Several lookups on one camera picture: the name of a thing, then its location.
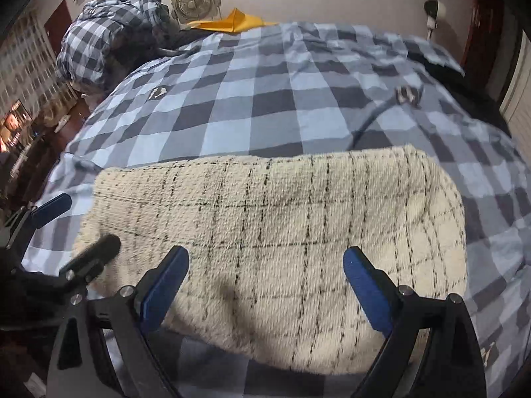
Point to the dark red door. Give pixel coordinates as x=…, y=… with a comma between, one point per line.
x=483, y=29
x=58, y=25

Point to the small grey clip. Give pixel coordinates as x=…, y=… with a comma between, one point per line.
x=408, y=94

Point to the yellow cloth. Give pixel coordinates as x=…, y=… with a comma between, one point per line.
x=234, y=23

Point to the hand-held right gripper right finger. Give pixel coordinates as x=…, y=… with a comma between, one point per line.
x=369, y=288

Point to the black bedding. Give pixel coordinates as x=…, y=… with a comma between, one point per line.
x=473, y=91

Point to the white wall lamp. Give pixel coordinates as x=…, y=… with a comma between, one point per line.
x=433, y=10

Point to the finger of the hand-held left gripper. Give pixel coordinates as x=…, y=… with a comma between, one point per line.
x=52, y=210
x=93, y=253

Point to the bundled checkered quilt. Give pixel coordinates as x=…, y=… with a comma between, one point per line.
x=99, y=37

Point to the blue grey checkered blanket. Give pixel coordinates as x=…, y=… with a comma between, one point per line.
x=269, y=103

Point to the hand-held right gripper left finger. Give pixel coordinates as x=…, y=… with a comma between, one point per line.
x=164, y=288

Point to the cream knit checked sweater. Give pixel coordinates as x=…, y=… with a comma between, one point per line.
x=269, y=236

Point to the beige box fan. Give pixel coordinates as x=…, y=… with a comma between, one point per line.
x=191, y=4

